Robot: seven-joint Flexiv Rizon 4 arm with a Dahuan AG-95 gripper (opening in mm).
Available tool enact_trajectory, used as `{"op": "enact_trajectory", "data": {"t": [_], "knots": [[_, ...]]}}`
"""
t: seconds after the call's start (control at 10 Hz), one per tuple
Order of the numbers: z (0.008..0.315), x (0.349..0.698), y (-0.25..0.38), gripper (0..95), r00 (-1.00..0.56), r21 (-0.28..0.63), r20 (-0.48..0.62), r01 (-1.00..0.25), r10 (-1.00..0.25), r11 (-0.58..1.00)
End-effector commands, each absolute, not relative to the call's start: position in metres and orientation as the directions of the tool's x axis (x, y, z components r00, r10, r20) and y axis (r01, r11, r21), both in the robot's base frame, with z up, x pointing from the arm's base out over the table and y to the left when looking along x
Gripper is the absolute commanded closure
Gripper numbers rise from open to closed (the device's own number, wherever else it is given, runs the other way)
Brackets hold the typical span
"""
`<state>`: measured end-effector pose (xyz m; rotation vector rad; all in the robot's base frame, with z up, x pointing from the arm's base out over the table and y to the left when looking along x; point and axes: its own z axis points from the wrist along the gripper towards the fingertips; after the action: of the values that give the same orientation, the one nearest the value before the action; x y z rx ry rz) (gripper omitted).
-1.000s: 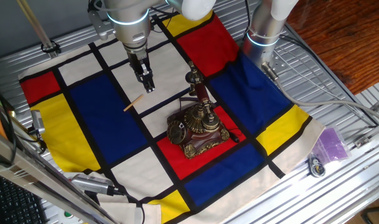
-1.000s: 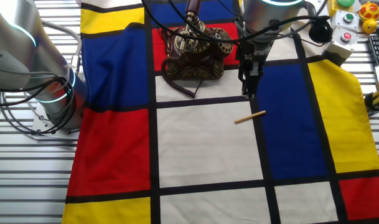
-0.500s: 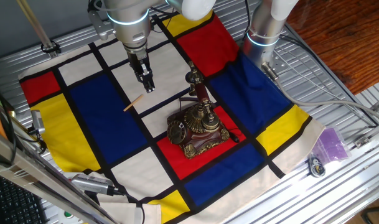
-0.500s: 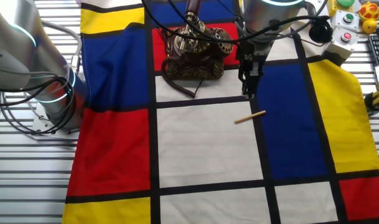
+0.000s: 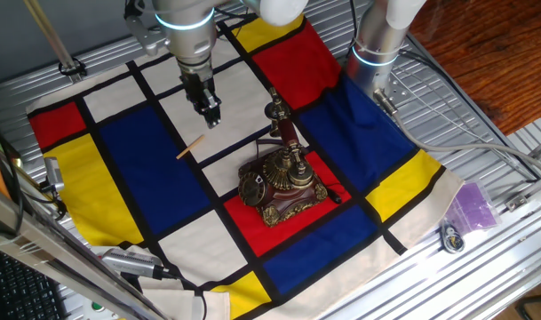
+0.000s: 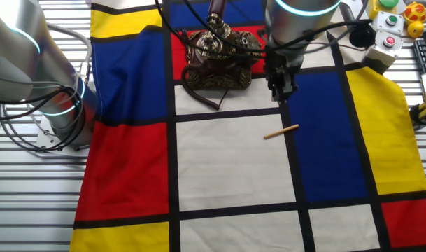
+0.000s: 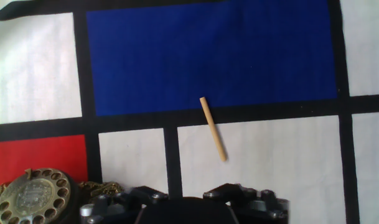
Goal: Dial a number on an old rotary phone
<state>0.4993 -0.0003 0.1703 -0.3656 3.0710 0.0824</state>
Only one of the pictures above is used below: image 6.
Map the colour block tablecloth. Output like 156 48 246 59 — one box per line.
69 0 426 252

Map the short wooden stick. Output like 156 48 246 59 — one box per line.
262 123 300 141

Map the dark coiled phone cord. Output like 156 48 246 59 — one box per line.
180 62 231 111

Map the black looped cable bundle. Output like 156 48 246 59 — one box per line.
0 83 90 154

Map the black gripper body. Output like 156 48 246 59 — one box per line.
264 51 304 85

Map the orange and yellow toy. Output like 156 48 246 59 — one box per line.
404 1 426 25

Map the brass and red phone handset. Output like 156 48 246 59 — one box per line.
194 0 232 60

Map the grey robot power cable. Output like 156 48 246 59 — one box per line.
44 22 94 85

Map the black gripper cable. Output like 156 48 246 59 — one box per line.
155 0 374 57

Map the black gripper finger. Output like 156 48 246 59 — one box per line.
272 85 299 105
267 71 286 92

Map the grey box with red button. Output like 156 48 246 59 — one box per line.
361 29 404 75

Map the grey box with green button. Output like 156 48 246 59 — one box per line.
371 10 405 36

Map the yellow and black clamp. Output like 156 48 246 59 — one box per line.
409 101 426 126

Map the antique rotary phone base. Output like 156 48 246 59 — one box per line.
183 29 263 91

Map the black phone line cable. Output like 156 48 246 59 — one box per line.
176 29 190 48

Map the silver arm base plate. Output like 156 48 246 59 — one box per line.
34 113 92 158

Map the wrist camera with silver bracket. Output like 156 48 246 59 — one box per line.
338 1 377 49

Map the yellow box with green button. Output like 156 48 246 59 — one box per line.
368 0 399 19

